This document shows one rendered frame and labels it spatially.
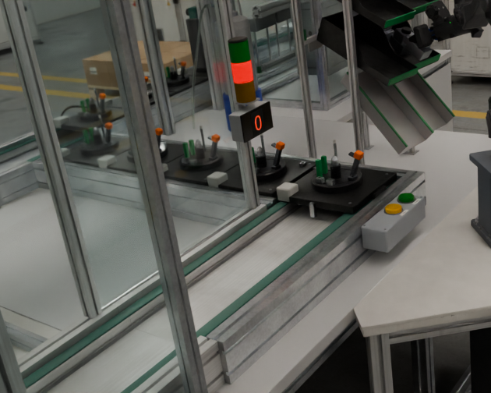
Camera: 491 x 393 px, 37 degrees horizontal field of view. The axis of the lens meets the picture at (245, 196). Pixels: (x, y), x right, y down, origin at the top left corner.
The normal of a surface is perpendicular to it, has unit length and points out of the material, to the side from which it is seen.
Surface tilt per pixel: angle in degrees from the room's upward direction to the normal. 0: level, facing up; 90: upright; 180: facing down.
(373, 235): 90
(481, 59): 90
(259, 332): 90
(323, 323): 0
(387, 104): 45
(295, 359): 0
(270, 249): 0
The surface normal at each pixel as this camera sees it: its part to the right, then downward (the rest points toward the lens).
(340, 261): 0.78, 0.14
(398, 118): 0.37, -0.50
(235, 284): -0.15, -0.91
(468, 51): -0.64, 0.39
